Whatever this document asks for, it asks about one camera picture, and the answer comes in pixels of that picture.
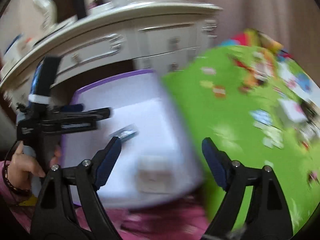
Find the teal blue box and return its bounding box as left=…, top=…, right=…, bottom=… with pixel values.
left=109, top=124, right=138, bottom=142

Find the person's left hand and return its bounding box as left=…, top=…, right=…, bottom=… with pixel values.
left=7, top=142, right=46, bottom=190

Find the purple white storage box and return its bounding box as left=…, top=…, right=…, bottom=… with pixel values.
left=61, top=69, right=203, bottom=209

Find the pink patterned clothing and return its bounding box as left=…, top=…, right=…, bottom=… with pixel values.
left=1, top=161, right=209, bottom=239

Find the colourful cartoon play mat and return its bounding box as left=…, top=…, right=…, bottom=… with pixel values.
left=163, top=29, right=319, bottom=234

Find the ornate white mirror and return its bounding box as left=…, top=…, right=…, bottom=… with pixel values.
left=33, top=0, right=57, bottom=33

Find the white ornate dresser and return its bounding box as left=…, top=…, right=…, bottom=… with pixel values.
left=1, top=2, right=221, bottom=107

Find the pink embroidered curtain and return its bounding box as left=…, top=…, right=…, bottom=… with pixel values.
left=153, top=0, right=319, bottom=82

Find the black strap with white band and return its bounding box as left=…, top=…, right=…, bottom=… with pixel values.
left=28, top=56, right=62, bottom=104

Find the beaded bracelet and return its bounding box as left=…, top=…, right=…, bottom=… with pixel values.
left=2, top=166, right=32, bottom=198

